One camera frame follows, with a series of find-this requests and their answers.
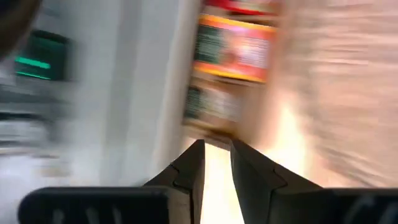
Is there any red tea packet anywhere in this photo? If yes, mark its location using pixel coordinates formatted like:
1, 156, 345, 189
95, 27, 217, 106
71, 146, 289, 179
203, 0, 279, 16

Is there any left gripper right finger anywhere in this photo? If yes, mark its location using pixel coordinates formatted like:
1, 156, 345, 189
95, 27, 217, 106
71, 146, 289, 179
230, 138, 323, 224

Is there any orange tea packet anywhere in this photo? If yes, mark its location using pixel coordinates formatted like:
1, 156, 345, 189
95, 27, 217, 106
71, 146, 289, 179
192, 14, 277, 84

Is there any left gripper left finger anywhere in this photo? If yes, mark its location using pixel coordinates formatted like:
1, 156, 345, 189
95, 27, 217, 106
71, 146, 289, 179
144, 139, 206, 224

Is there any beige tea packet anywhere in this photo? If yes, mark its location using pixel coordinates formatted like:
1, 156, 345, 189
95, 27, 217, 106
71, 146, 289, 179
183, 84, 245, 133

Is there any wooden organizer box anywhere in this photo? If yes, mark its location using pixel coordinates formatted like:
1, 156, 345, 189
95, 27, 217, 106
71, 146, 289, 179
183, 0, 280, 147

